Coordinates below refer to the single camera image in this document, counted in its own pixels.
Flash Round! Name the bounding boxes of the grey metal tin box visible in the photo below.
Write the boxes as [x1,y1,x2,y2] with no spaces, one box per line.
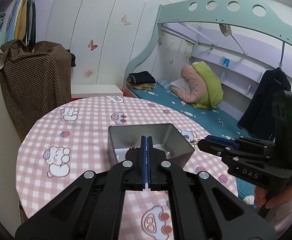
[107,124,195,167]

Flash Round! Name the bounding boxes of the folded dark clothes pile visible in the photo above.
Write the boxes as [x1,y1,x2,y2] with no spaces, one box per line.
[126,71,156,90]

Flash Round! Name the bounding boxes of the dark hanging garment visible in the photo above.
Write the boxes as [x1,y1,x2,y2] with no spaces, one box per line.
[237,68,291,141]

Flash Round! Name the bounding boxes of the right hand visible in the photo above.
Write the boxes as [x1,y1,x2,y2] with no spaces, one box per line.
[254,185,292,209]

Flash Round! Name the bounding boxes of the white pillow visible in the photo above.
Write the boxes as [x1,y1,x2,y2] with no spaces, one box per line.
[170,77,191,93]

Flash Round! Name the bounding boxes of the teal bed sheet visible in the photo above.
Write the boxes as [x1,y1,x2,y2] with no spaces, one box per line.
[126,83,256,210]

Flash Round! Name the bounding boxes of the pink and green rolled quilt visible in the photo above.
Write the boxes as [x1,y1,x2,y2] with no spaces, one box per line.
[170,61,223,109]

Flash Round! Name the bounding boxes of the silver pearl jewelry piece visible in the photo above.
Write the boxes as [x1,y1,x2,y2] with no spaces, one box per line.
[189,138,199,147]

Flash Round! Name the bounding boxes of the hanging clothes in wardrobe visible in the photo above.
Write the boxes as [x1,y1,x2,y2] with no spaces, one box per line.
[6,0,36,47]

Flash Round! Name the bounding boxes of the teal bunk bed frame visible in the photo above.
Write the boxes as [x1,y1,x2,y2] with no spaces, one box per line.
[124,0,292,79]

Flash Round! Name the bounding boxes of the pink checkered tablecloth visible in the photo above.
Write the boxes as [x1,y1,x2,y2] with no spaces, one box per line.
[15,96,239,240]

